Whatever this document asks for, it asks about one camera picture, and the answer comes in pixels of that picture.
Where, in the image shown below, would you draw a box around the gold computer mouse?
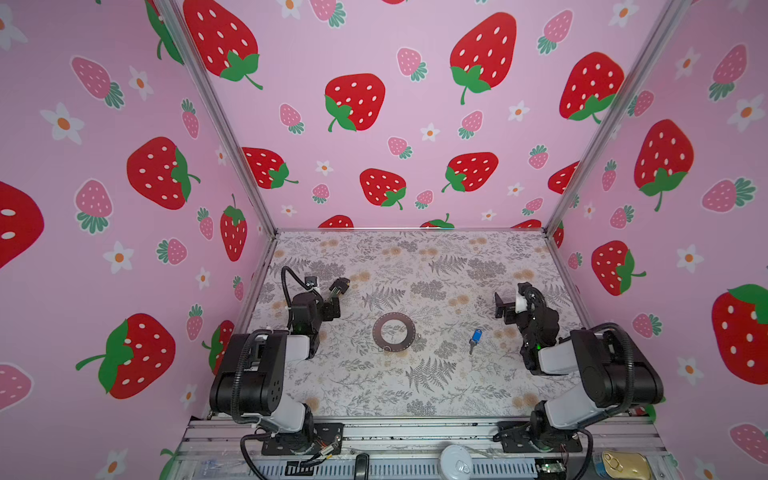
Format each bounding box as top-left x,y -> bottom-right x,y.
594,451 -> 652,480

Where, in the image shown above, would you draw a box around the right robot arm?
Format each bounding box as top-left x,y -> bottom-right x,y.
493,282 -> 664,451

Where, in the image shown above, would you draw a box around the aluminium front rail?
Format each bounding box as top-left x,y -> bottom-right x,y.
173,416 -> 679,480

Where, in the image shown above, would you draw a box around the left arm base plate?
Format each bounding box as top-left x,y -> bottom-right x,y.
261,422 -> 345,456

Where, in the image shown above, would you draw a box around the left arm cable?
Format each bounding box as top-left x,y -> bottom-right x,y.
280,266 -> 313,328

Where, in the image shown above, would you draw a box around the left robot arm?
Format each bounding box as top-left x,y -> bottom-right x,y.
209,288 -> 341,439

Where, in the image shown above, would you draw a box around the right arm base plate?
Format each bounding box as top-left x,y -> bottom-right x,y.
492,421 -> 583,453

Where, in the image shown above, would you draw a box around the blue-capped key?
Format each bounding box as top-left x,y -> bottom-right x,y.
469,329 -> 482,355

